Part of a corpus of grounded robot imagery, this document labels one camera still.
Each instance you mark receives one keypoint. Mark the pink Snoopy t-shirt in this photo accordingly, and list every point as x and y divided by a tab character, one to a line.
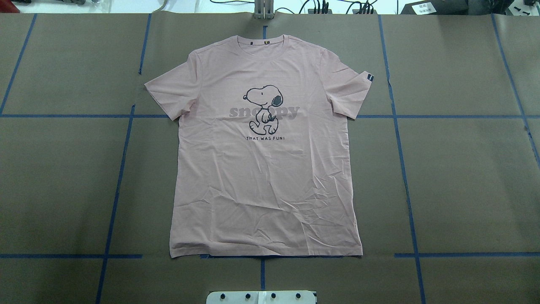
264	165

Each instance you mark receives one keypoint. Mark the aluminium frame post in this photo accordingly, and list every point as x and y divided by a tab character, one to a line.
264	9

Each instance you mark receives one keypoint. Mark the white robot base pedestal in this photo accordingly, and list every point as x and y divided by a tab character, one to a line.
263	297

